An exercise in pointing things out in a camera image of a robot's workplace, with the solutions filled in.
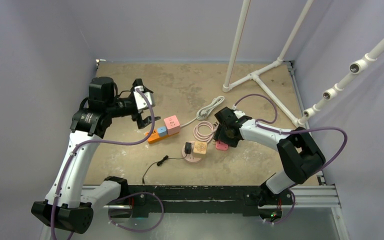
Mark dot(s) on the black power adapter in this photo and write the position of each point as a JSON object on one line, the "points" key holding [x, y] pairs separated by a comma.
{"points": [[188, 147]]}

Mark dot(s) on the light blue small block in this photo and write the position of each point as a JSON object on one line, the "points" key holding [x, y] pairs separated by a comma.
{"points": [[162, 131]]}

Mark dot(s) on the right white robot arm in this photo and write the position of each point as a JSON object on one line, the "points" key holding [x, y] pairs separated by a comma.
{"points": [[299, 154]]}

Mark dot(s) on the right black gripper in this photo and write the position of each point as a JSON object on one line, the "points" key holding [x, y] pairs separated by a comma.
{"points": [[227, 124]]}

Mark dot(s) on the pink cube socket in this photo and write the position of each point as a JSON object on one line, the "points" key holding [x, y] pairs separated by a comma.
{"points": [[172, 125]]}

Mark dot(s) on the white pipe with fittings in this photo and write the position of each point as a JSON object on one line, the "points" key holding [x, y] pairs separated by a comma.
{"points": [[355, 68]]}

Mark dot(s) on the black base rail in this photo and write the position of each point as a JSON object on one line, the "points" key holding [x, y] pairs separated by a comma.
{"points": [[247, 200]]}

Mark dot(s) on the pink square plug adapter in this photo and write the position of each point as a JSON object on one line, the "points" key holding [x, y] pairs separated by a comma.
{"points": [[221, 146]]}

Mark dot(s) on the beige cube power socket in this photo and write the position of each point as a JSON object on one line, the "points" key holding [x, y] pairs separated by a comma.
{"points": [[199, 149]]}

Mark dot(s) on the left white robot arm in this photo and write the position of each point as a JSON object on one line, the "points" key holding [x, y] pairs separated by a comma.
{"points": [[65, 207]]}

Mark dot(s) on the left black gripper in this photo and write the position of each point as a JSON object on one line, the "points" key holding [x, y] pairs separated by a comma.
{"points": [[140, 122]]}

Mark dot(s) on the orange power strip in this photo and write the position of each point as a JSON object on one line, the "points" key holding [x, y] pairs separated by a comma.
{"points": [[154, 138]]}

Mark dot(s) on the pink round power socket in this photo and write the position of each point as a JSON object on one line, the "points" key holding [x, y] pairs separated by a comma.
{"points": [[188, 157]]}

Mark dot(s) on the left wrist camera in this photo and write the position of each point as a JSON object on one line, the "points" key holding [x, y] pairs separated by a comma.
{"points": [[143, 98]]}

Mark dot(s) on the white pipe frame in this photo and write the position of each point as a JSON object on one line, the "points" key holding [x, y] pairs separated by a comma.
{"points": [[255, 75]]}

